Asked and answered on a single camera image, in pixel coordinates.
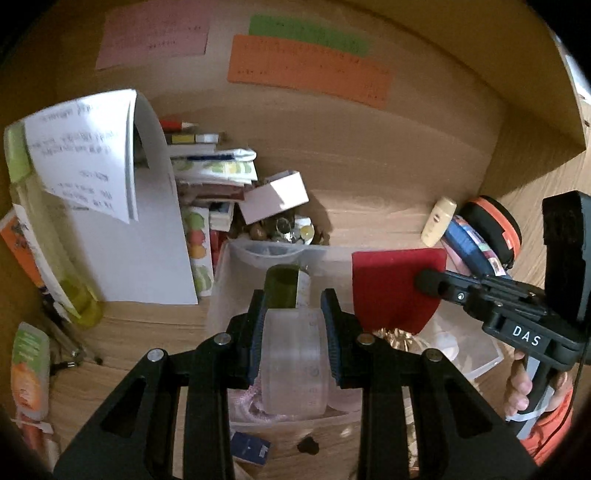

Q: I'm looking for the red felt cloth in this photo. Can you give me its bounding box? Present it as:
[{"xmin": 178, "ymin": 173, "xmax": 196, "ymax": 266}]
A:
[{"xmin": 352, "ymin": 248, "xmax": 448, "ymax": 337}]

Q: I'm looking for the orange paper note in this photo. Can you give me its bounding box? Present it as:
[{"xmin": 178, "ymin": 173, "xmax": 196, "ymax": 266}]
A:
[{"xmin": 227, "ymin": 34, "xmax": 392, "ymax": 110}]

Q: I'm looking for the pink paper note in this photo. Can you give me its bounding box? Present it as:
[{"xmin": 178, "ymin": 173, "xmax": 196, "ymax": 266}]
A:
[{"xmin": 95, "ymin": 4, "xmax": 211, "ymax": 70}]

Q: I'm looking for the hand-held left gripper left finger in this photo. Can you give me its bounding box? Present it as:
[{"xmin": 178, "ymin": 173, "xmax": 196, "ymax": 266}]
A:
[{"xmin": 54, "ymin": 290, "xmax": 267, "ymax": 480}]

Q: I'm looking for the green yellow spray bottle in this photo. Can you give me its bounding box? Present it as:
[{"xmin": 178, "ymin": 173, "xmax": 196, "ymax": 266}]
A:
[{"xmin": 4, "ymin": 124, "xmax": 105, "ymax": 329}]

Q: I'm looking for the white pink folded card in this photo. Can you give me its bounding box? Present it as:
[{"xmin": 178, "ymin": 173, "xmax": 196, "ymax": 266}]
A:
[{"xmin": 239, "ymin": 171, "xmax": 309, "ymax": 225}]

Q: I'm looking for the frosted plastic jar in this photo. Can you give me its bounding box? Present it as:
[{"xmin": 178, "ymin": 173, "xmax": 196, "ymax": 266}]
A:
[{"xmin": 259, "ymin": 308, "xmax": 334, "ymax": 421}]

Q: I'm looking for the white printed paper sheet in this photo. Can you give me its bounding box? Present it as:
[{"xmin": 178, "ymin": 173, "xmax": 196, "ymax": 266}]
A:
[{"xmin": 24, "ymin": 89, "xmax": 140, "ymax": 225}]

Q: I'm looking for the blue small box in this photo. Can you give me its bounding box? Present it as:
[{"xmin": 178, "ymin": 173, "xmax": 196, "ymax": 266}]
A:
[{"xmin": 229, "ymin": 430, "xmax": 272, "ymax": 464}]

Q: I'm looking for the wooden desk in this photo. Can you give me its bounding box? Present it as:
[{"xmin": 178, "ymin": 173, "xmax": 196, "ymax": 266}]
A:
[{"xmin": 44, "ymin": 295, "xmax": 509, "ymax": 480}]

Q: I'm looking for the gold foil wrapper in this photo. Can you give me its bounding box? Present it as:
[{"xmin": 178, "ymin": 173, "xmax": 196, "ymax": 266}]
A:
[{"xmin": 372, "ymin": 327, "xmax": 419, "ymax": 356}]

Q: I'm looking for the pink rope coil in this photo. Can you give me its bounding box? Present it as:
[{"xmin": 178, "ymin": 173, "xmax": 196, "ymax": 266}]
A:
[{"xmin": 233, "ymin": 378, "xmax": 278, "ymax": 421}]

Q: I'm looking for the fruit print box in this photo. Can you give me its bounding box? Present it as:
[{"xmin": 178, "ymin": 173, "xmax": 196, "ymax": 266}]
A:
[{"xmin": 182, "ymin": 207, "xmax": 215, "ymax": 298}]

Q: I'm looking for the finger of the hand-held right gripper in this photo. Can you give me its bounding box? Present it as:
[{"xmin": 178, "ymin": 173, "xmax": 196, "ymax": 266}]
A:
[
  {"xmin": 542, "ymin": 191, "xmax": 591, "ymax": 324},
  {"xmin": 414, "ymin": 269, "xmax": 550, "ymax": 319}
]

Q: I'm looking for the clear plastic bin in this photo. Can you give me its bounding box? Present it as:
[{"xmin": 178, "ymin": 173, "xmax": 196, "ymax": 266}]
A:
[{"xmin": 205, "ymin": 240, "xmax": 504, "ymax": 423}]

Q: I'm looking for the stack of booklets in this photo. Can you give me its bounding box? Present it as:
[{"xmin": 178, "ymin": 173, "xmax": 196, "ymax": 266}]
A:
[{"xmin": 166, "ymin": 141, "xmax": 259, "ymax": 208}]

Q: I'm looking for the cream small bottle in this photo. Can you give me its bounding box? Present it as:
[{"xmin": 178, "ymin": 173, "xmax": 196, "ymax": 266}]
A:
[{"xmin": 421, "ymin": 197, "xmax": 458, "ymax": 247}]

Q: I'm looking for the orange and green tube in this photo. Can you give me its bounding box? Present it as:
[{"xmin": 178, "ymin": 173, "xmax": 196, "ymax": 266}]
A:
[{"xmin": 10, "ymin": 322, "xmax": 58, "ymax": 467}]

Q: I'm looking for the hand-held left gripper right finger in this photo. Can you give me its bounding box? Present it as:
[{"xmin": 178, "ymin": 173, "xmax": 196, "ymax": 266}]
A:
[{"xmin": 320, "ymin": 288, "xmax": 539, "ymax": 480}]

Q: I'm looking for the orange black round case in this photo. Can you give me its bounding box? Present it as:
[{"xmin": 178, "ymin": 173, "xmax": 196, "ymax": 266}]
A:
[{"xmin": 457, "ymin": 196, "xmax": 522, "ymax": 273}]

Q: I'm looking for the white blank paper sheet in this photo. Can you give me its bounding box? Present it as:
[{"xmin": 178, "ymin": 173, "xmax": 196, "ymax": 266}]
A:
[{"xmin": 69, "ymin": 90, "xmax": 199, "ymax": 305}]

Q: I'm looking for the green paper note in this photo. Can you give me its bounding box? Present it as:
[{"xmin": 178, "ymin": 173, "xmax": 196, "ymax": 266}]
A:
[{"xmin": 248, "ymin": 15, "xmax": 371, "ymax": 57}]

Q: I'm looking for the person's right hand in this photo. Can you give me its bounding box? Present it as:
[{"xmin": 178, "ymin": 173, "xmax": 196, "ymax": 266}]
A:
[{"xmin": 503, "ymin": 351, "xmax": 573, "ymax": 418}]

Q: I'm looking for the black metal drawing compass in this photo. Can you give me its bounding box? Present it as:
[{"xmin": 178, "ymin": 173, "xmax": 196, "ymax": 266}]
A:
[{"xmin": 41, "ymin": 295, "xmax": 105, "ymax": 370}]

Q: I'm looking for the orange box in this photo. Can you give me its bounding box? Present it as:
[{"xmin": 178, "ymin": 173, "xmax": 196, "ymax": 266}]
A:
[{"xmin": 0, "ymin": 215, "xmax": 47, "ymax": 296}]

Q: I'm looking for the person's right forearm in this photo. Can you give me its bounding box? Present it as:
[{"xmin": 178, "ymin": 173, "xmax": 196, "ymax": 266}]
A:
[{"xmin": 519, "ymin": 388, "xmax": 575, "ymax": 467}]

